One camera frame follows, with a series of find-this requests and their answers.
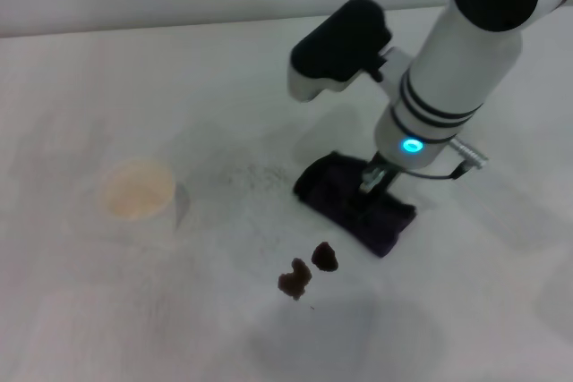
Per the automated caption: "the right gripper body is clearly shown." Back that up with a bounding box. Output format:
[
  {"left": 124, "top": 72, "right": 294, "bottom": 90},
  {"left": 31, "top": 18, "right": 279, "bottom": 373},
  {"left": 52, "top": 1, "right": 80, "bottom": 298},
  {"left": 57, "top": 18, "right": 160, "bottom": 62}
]
[{"left": 359, "top": 152, "right": 404, "bottom": 198}]

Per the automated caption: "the dark purple rag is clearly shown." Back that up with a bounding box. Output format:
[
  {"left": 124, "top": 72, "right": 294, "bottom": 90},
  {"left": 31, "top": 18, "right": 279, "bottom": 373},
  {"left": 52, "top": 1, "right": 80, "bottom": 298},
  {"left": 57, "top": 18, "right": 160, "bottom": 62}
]
[{"left": 292, "top": 150, "right": 418, "bottom": 260}]

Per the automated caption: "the white paper cup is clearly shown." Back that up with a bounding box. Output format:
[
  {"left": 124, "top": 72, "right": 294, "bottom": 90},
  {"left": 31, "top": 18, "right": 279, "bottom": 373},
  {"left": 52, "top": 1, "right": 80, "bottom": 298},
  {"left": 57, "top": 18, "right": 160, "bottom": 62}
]
[{"left": 97, "top": 157, "right": 176, "bottom": 223}]

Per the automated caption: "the brown water stain, lobed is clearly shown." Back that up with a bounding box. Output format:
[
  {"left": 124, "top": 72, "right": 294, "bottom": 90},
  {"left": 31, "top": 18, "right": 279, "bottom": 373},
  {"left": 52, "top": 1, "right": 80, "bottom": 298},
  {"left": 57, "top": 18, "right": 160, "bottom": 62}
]
[{"left": 277, "top": 257, "right": 313, "bottom": 302}]

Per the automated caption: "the thin black cable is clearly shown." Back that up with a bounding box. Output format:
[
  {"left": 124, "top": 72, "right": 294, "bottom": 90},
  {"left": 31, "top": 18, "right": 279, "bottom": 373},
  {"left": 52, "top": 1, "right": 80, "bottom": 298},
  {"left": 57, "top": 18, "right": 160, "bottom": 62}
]
[{"left": 401, "top": 162, "right": 472, "bottom": 181}]

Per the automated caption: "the silver cable connector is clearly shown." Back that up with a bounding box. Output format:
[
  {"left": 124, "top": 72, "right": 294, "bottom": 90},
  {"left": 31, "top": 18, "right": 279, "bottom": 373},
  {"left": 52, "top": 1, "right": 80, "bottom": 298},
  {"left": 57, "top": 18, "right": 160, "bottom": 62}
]
[{"left": 449, "top": 137, "right": 490, "bottom": 172}]

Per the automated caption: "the black and white wrist camera box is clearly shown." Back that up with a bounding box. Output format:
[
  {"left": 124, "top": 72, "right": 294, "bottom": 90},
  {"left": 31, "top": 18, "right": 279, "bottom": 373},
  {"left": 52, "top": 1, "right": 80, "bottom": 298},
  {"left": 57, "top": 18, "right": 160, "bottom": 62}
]
[{"left": 286, "top": 0, "right": 412, "bottom": 104}]

